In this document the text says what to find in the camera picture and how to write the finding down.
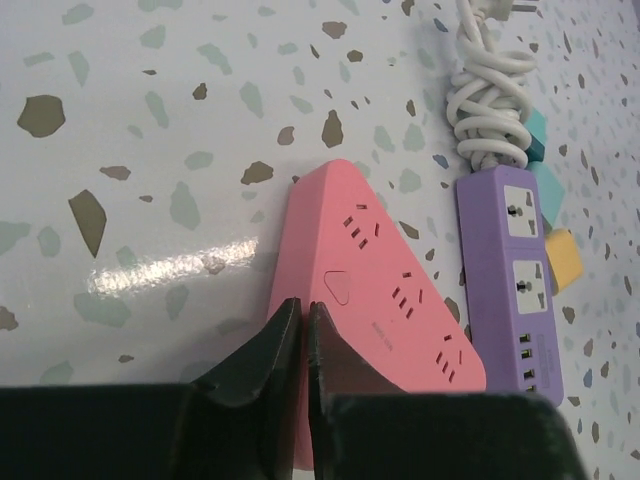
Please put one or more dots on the purple power strip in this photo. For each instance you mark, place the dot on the purple power strip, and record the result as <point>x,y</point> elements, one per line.
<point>508,282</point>

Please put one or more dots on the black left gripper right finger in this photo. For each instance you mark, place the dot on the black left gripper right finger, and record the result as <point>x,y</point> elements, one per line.
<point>341,385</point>

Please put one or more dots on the pink triangular power strip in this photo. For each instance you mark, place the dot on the pink triangular power strip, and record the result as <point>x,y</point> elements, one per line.
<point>340,247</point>

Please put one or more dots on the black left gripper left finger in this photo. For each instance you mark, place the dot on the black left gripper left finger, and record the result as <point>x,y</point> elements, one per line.
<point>247,417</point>

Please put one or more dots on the yellow plug adapter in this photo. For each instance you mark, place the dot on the yellow plug adapter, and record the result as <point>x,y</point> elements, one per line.
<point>564,259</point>

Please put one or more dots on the teal plug adapter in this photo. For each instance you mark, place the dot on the teal plug adapter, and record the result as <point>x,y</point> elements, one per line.
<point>551,191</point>
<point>536,125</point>

